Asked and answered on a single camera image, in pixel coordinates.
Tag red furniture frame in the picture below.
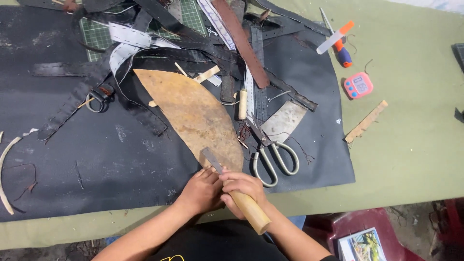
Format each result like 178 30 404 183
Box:
436 197 464 248

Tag small wooden cylinder tool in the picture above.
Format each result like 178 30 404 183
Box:
238 88 248 121

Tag person's right hand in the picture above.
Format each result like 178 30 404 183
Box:
219 170 273 220

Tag dark red plastic stool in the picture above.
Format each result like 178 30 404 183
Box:
302 207 425 261

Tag steel scissors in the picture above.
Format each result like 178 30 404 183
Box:
246 115 300 188

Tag orange and blue screwdriver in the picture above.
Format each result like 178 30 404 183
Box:
319 7 353 69

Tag metal ruler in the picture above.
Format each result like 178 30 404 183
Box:
249 27 269 124

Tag large black leather sheet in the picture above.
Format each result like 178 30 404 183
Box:
0 5 356 223

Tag curved pale leather strip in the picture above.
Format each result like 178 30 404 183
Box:
0 136 22 215

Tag wooden-handled skiving knife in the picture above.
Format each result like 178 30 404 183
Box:
201 146 272 236

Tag pink digital timer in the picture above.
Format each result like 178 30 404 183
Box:
343 71 374 100

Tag green cutting mat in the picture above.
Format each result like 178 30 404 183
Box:
79 0 207 62

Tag olive green table cloth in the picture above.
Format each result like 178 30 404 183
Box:
0 0 464 251

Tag pile of black leather straps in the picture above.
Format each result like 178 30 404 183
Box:
16 0 332 142

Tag person's left hand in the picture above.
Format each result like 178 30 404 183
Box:
176 166 226 218

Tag grey leather offcut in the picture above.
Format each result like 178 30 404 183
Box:
260 100 308 144

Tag pale wooden stick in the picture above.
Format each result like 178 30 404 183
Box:
174 62 221 85

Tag white stitched strap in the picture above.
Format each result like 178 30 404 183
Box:
108 22 182 77

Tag person's black shirt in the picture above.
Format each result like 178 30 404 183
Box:
145 219 341 261

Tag brown leather strap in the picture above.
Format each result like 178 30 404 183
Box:
212 0 271 90

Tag printed booklet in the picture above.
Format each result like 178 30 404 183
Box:
337 227 388 261

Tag black object at table edge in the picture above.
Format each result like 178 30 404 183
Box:
451 42 464 74

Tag flat wooden strip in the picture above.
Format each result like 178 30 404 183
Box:
344 100 389 145

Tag metal D ring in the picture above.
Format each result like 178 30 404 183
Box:
85 92 109 113

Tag tan crescent leather piece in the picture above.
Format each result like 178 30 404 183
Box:
133 68 244 173

